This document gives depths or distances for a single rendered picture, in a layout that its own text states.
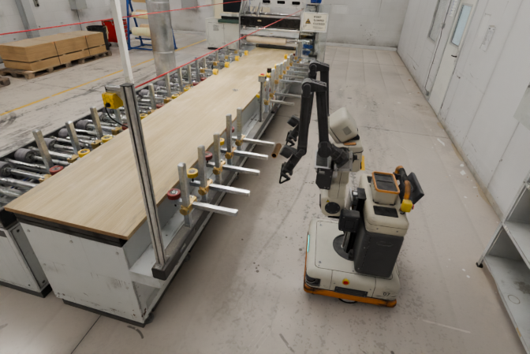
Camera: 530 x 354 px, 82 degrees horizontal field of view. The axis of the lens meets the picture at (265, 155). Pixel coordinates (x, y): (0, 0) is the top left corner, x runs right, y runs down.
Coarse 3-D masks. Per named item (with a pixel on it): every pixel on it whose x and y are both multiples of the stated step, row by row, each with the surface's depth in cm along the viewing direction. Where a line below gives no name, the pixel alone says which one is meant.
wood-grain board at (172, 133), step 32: (256, 64) 486; (192, 96) 343; (224, 96) 346; (160, 128) 268; (192, 128) 271; (224, 128) 273; (96, 160) 218; (128, 160) 219; (160, 160) 221; (192, 160) 223; (32, 192) 183; (64, 192) 185; (96, 192) 186; (128, 192) 187; (160, 192) 188; (64, 224) 165; (96, 224) 162; (128, 224) 163
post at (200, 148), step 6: (198, 150) 192; (204, 150) 194; (198, 156) 194; (204, 156) 196; (204, 162) 198; (204, 168) 199; (204, 174) 201; (204, 180) 202; (204, 186) 205; (204, 198) 210
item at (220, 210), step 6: (180, 204) 190; (192, 204) 187; (198, 204) 187; (204, 204) 187; (210, 204) 187; (204, 210) 187; (210, 210) 185; (216, 210) 184; (222, 210) 183; (228, 210) 183; (234, 210) 183; (234, 216) 183
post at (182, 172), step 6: (180, 162) 170; (180, 168) 170; (180, 174) 172; (186, 174) 174; (180, 180) 174; (186, 180) 176; (180, 186) 176; (186, 186) 177; (186, 192) 178; (186, 198) 180; (186, 204) 182; (186, 216) 187; (186, 222) 190
